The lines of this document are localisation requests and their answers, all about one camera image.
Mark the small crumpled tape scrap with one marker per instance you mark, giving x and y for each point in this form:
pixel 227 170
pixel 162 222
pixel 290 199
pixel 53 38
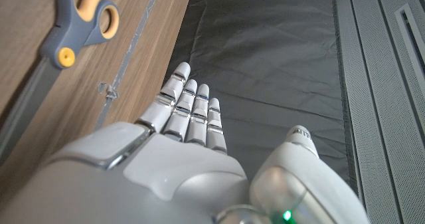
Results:
pixel 109 91

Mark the long grey tape strip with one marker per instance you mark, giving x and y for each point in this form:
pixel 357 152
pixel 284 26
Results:
pixel 133 44

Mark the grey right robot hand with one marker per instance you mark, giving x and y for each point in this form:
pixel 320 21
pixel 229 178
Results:
pixel 166 177

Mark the black fabric backdrop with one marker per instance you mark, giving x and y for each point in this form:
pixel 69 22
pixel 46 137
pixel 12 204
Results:
pixel 265 51

